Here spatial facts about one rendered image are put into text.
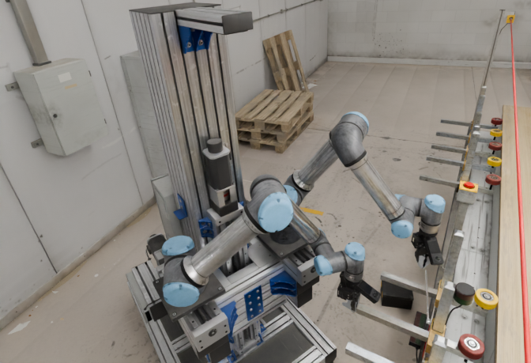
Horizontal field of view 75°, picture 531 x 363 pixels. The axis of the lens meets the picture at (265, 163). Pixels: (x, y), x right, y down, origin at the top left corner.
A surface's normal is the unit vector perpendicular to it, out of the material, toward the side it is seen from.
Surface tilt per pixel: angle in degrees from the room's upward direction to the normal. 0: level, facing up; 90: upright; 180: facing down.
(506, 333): 0
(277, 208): 86
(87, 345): 0
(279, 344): 0
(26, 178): 90
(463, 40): 90
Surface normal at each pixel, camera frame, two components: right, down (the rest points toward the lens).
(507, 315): -0.07, -0.87
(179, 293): 0.13, 0.55
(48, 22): 0.90, 0.16
